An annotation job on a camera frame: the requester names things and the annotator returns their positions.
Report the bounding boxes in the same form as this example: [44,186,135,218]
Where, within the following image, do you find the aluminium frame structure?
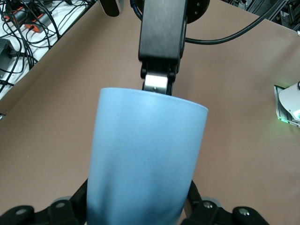
[226,0,300,32]

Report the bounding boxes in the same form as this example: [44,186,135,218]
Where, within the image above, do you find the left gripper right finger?
[181,180,270,225]

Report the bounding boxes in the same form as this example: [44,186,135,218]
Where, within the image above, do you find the orange black power strip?
[4,6,49,33]

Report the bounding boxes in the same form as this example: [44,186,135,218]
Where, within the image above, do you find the grey power adapter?
[0,38,16,68]

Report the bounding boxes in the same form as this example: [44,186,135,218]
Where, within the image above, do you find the blue cable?
[130,0,143,23]

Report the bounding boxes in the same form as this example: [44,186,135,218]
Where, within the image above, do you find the tangled black floor cables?
[0,0,97,94]

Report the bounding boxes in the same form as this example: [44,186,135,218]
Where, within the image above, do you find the blue plastic cup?
[85,87,209,225]

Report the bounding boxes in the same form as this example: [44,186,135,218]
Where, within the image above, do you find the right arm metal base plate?
[273,84,300,128]

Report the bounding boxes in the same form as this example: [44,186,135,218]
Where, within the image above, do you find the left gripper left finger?
[0,179,89,225]

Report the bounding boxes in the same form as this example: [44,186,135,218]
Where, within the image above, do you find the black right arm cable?
[185,0,300,45]

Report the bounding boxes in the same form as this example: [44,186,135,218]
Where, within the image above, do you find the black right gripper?
[137,0,188,97]

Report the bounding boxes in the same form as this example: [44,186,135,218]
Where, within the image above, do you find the brown table cover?
[0,0,300,225]

